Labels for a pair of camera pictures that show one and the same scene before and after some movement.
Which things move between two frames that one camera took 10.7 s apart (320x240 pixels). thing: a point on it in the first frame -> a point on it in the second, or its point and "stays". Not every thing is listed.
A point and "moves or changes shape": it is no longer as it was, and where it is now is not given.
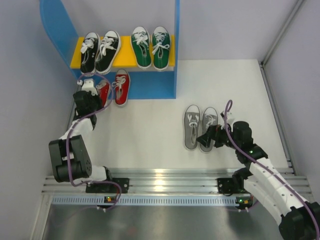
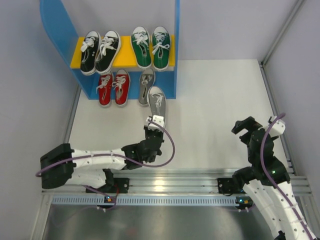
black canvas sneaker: [89, 52] stays
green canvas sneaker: [161, 48] stays
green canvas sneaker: [140, 40] stays
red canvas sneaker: [104, 91] moves or changes shape
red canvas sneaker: [122, 85] stays
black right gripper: [210, 136] -> [249, 125]
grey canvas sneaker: [210, 118] -> [156, 102]
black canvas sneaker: [109, 53] stays
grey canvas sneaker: [192, 125] -> [147, 80]
